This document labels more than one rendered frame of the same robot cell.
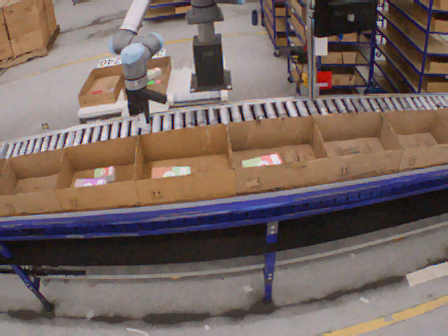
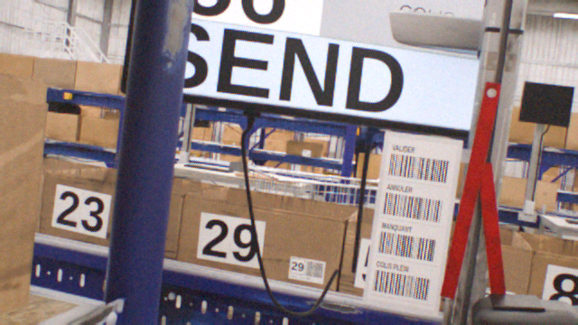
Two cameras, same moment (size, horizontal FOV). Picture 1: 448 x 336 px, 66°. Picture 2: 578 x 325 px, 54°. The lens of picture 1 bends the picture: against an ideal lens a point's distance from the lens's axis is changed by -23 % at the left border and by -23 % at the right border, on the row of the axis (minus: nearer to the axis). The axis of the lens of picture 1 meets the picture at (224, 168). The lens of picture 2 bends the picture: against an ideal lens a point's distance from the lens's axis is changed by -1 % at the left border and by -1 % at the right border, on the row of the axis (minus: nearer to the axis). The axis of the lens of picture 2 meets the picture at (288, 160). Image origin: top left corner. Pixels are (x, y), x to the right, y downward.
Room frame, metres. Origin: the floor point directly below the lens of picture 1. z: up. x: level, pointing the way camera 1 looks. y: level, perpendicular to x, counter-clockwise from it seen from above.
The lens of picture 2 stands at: (2.78, -0.59, 1.23)
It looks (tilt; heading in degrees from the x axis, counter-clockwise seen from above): 3 degrees down; 196
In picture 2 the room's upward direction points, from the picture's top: 7 degrees clockwise
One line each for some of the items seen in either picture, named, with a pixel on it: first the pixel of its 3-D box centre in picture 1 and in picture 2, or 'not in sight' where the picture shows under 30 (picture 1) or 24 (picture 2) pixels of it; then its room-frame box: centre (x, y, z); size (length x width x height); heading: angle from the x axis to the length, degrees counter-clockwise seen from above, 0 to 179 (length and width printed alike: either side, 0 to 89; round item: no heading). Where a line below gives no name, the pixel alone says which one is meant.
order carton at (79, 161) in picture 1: (99, 176); not in sight; (1.34, 0.55, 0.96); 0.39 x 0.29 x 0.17; 92
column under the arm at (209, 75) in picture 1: (208, 59); not in sight; (2.37, 0.03, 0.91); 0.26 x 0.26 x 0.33; 88
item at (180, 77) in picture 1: (152, 82); not in sight; (2.47, 0.43, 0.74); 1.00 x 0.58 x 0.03; 88
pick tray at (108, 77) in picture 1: (103, 84); not in sight; (2.45, 0.78, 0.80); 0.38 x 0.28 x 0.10; 175
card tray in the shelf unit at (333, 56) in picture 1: (330, 46); not in sight; (2.77, -0.91, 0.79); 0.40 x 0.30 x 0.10; 3
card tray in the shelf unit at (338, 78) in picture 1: (330, 67); not in sight; (2.77, -0.91, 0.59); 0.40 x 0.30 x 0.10; 0
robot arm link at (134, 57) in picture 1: (134, 61); not in sight; (1.37, 0.29, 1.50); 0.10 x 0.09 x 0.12; 155
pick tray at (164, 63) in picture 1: (147, 77); not in sight; (2.44, 0.45, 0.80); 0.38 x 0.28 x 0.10; 177
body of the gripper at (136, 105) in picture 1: (137, 98); not in sight; (1.36, 0.30, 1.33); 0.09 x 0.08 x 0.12; 96
